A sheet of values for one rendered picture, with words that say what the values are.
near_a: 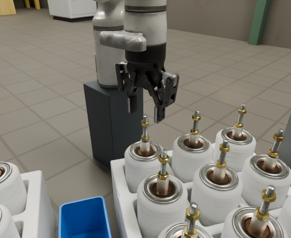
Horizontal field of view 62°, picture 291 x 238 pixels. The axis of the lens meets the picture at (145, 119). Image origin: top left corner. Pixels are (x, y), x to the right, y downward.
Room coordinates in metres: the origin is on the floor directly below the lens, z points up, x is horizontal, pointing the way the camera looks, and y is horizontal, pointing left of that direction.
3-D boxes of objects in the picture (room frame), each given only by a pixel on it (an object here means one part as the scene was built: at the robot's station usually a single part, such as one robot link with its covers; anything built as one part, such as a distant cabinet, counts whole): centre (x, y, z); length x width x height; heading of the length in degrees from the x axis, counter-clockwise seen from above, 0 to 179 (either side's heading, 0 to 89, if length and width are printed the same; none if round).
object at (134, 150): (0.44, 0.00, 0.25); 0.08 x 0.08 x 0.01
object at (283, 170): (0.39, -0.26, 0.25); 0.08 x 0.08 x 0.01
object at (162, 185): (0.33, -0.03, 0.26); 0.02 x 0.02 x 0.03
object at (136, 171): (0.44, 0.00, 0.16); 0.10 x 0.10 x 0.18
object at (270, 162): (0.39, -0.26, 0.26); 0.02 x 0.02 x 0.03
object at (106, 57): (0.73, 0.10, 0.39); 0.09 x 0.09 x 0.17; 44
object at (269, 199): (0.24, -0.18, 0.32); 0.02 x 0.02 x 0.01; 12
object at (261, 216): (0.24, -0.18, 0.29); 0.02 x 0.02 x 0.01; 12
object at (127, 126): (0.73, 0.10, 0.15); 0.14 x 0.14 x 0.30; 44
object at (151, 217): (0.33, -0.03, 0.16); 0.10 x 0.10 x 0.18
